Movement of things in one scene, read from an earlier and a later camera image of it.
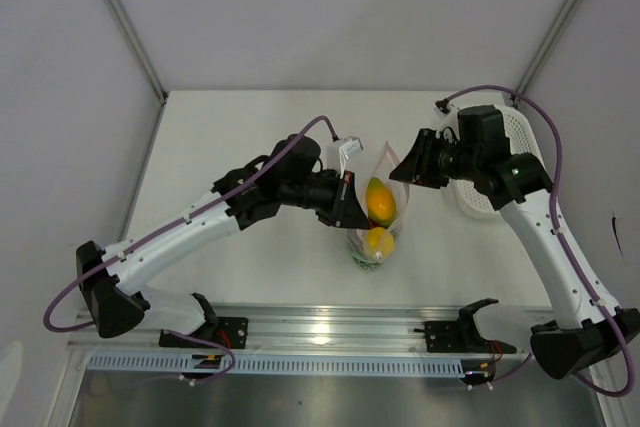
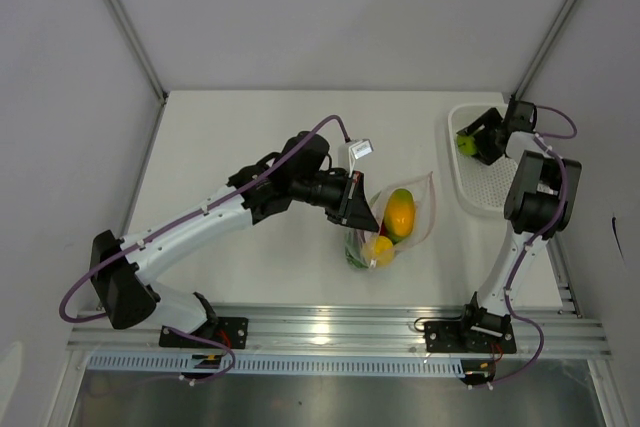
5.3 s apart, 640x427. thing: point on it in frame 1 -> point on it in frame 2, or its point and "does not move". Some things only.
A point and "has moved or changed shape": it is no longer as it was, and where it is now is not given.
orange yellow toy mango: (381, 205) -> (399, 215)
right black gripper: (417, 165) -> (484, 153)
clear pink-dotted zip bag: (386, 204) has moved or changed shape
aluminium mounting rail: (313, 329) does not move
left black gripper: (345, 210) does not move
